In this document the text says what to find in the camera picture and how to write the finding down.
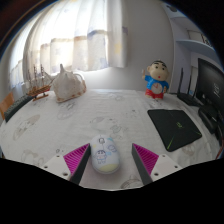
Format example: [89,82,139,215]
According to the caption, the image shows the black monitor stand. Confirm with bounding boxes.
[197,104,224,135]

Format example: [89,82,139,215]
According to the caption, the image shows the black router with antennas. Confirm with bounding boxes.
[176,67,201,108]

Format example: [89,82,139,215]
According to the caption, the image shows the white patterned curtain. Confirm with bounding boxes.
[8,0,129,91]

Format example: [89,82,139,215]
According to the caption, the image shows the white wall shelf unit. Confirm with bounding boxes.
[163,3,218,62]

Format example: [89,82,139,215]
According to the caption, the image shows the black keyboard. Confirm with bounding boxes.
[3,94,34,123]

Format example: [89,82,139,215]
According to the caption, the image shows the orange wooden chair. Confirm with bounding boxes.
[0,91,16,121]

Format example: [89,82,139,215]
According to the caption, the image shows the black mouse pad green lines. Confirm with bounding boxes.
[147,108,203,153]

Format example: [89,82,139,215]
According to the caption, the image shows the white cartoon-print tablecloth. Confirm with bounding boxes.
[0,88,221,191]

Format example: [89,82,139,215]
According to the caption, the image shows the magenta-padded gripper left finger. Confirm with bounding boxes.
[42,143,92,186]

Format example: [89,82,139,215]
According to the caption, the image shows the white cartoon-print computer mouse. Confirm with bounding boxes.
[89,134,121,175]

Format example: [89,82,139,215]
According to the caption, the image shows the cartoon boy figurine clock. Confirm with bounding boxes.
[141,59,170,100]

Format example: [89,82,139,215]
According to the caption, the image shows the large white conch shell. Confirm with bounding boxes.
[51,63,88,103]

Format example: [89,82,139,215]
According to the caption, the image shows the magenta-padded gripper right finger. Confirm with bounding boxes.
[131,143,183,186]

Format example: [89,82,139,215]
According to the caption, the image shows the wooden model sailing ship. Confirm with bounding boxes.
[24,63,54,102]

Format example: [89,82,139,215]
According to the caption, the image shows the black computer monitor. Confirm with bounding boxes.
[195,57,224,116]

